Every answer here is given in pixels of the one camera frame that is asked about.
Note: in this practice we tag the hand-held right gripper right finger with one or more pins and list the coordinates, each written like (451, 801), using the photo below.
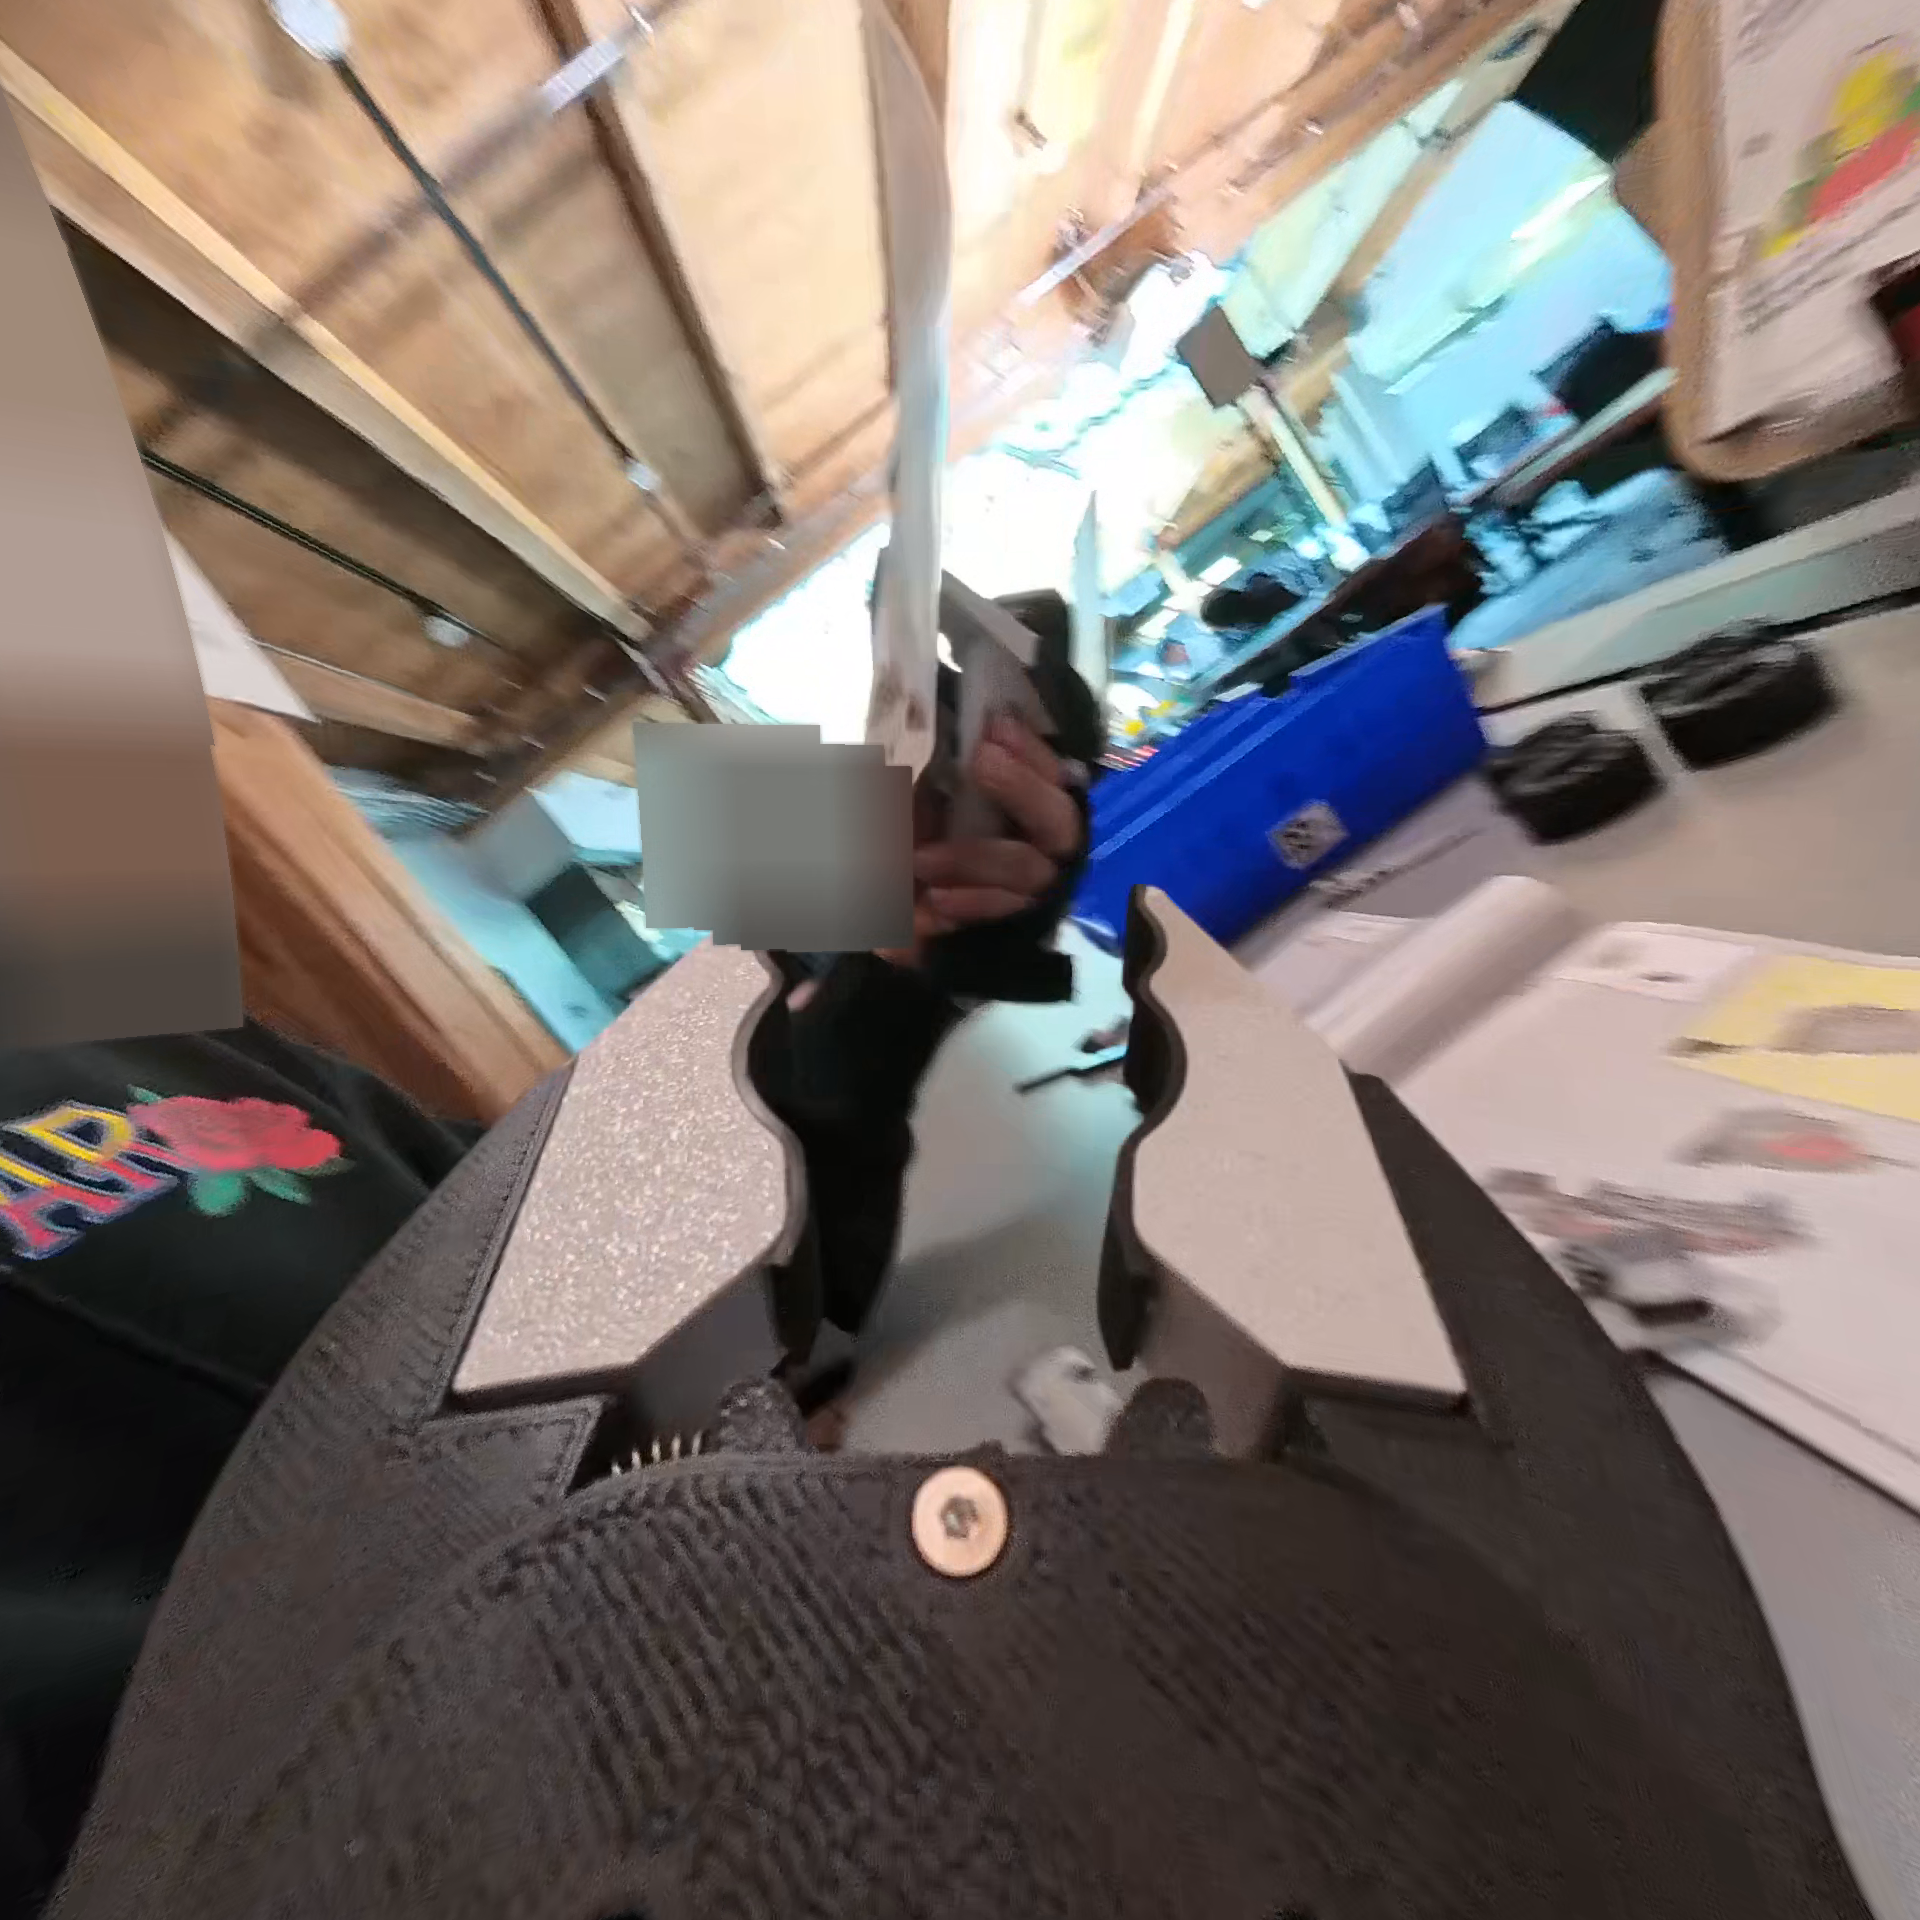
(1275, 1200)

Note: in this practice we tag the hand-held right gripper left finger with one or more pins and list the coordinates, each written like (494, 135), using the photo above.
(644, 1185)

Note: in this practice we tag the white sticker sheet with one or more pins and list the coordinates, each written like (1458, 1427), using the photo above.
(917, 451)

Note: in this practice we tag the person's left forearm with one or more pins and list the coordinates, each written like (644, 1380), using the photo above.
(856, 1080)

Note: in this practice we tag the grey desk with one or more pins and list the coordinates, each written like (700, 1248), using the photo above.
(1723, 856)

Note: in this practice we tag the person's left hand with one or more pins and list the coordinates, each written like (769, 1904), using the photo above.
(1012, 818)

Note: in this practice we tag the blue plastic bin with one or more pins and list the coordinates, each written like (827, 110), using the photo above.
(1275, 751)

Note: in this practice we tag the white paper roll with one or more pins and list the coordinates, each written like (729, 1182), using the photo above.
(1440, 961)

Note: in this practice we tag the instruction booklet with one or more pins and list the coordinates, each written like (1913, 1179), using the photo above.
(1576, 1080)

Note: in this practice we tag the black toy tire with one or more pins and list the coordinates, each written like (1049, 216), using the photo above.
(1739, 697)
(1576, 779)

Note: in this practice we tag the black hoodie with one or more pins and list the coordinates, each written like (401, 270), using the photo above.
(148, 1348)

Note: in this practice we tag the brown clipboard with sheet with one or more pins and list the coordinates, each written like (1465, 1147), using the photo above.
(1786, 224)

